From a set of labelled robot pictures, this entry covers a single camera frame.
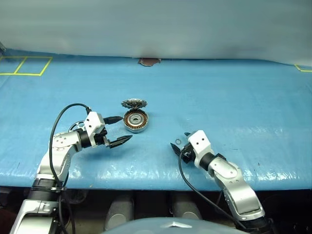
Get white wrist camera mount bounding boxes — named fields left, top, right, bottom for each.
left=187, top=130, right=215, bottom=168
left=83, top=111, right=106, bottom=149

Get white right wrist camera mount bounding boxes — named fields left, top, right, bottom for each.
left=187, top=130, right=215, bottom=168

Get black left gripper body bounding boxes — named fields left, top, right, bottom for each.
left=94, top=127, right=111, bottom=148

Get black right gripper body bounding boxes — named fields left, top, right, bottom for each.
left=181, top=143, right=196, bottom=164

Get brown torn patch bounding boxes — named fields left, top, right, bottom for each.
left=137, top=58, right=161, bottom=67

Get black spoked rotor ring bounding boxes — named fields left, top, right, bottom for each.
left=69, top=120, right=86, bottom=134

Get grey rounded shape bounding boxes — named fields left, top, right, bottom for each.
left=171, top=195, right=203, bottom=220
left=104, top=195, right=134, bottom=231

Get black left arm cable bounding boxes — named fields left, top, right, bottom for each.
left=48, top=103, right=92, bottom=234

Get silver finned motor lid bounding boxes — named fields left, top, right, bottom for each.
left=121, top=98, right=148, bottom=112

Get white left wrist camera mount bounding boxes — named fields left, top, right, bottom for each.
left=83, top=111, right=106, bottom=149

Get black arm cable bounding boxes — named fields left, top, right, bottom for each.
left=48, top=103, right=92, bottom=234
left=178, top=151, right=248, bottom=231

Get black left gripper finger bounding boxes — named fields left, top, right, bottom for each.
left=107, top=135, right=134, bottom=150
left=103, top=116, right=123, bottom=125

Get grey-blue curved chest panel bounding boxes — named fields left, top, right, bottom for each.
left=102, top=216, right=249, bottom=234

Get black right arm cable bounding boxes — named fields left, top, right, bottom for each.
left=178, top=151, right=248, bottom=231

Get silver motor housing copper windings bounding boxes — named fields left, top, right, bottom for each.
left=122, top=109, right=150, bottom=134

